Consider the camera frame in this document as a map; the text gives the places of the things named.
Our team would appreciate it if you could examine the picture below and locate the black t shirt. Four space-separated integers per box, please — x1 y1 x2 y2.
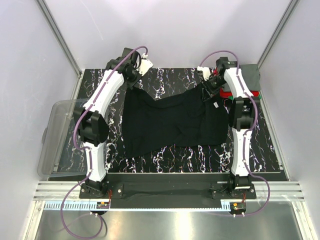
121 84 228 158

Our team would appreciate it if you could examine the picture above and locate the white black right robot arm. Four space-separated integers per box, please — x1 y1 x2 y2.
197 57 260 198

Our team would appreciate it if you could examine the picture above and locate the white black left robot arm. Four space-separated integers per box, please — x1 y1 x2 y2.
73 47 153 198

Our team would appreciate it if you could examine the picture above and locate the folded red t shirt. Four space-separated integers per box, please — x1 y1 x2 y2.
213 68 261 99

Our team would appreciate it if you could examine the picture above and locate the folded green t shirt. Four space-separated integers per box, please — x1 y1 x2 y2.
228 94 262 100

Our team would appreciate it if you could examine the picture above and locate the black marble pattern mat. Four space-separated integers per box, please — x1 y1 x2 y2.
48 67 283 179

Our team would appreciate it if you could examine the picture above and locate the folded grey t shirt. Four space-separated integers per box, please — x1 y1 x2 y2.
222 64 261 92

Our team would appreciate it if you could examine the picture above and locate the clear plastic bin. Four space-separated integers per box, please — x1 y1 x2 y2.
37 99 87 179

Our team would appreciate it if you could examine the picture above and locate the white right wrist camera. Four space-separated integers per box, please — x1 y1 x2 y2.
196 66 212 81

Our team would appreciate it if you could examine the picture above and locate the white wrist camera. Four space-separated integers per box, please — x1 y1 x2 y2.
137 53 153 76
196 66 212 81

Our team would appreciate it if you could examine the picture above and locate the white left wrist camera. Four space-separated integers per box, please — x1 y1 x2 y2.
137 53 153 76

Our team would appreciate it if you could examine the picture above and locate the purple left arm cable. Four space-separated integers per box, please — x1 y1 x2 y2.
60 45 149 237

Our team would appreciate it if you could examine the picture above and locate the left aluminium corner post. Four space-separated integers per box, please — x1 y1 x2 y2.
34 0 85 78

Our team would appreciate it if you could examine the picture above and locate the aluminium corner post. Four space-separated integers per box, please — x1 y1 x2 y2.
257 0 300 69
34 0 85 78

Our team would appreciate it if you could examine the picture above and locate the right aluminium corner post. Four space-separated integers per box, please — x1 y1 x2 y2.
257 0 300 69

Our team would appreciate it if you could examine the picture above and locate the white slotted cable duct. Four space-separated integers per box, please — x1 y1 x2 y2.
44 201 110 211

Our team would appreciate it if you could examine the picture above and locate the aluminium frame rail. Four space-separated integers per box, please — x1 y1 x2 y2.
33 181 304 201

